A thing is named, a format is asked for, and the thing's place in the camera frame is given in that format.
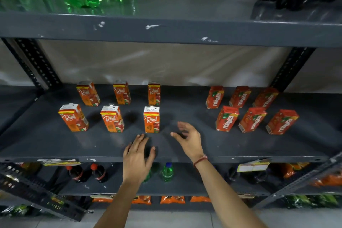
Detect person's left hand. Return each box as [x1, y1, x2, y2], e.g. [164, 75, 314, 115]
[122, 134, 156, 184]

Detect person's right hand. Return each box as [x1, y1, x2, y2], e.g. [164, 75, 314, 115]
[170, 121, 205, 163]

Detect person's left forearm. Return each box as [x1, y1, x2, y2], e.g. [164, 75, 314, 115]
[94, 180, 147, 228]

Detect person's right forearm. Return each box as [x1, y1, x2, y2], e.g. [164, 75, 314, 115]
[194, 157, 268, 228]

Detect small blue-capped green bottle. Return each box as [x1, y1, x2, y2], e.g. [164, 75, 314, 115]
[162, 163, 174, 182]

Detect small red-capped cola bottle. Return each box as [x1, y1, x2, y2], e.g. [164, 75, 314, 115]
[66, 165, 87, 183]
[90, 163, 108, 183]

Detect group of white-topped orange juice cartons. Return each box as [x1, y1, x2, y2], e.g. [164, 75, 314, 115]
[58, 80, 161, 134]

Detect small dark bottle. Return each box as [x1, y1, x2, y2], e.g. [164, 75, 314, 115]
[227, 167, 240, 183]
[244, 170, 269, 184]

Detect yellow white shelf price tag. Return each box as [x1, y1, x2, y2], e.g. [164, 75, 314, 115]
[237, 159, 271, 173]
[37, 159, 81, 167]

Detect group of red mango drink cartons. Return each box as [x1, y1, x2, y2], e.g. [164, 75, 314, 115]
[205, 86, 300, 135]

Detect grey slotted rack beam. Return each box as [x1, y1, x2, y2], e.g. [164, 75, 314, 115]
[0, 163, 94, 222]
[254, 152, 342, 209]

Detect grey metal shelving rack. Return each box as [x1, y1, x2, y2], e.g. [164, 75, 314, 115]
[0, 0, 342, 211]

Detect pile of orange snack packets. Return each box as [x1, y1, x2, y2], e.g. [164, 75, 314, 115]
[281, 163, 342, 187]

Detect pile of green snack packets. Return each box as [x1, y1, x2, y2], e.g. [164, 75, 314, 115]
[284, 194, 340, 209]

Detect red thread bracelet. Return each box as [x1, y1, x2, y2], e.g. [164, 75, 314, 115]
[193, 155, 209, 167]

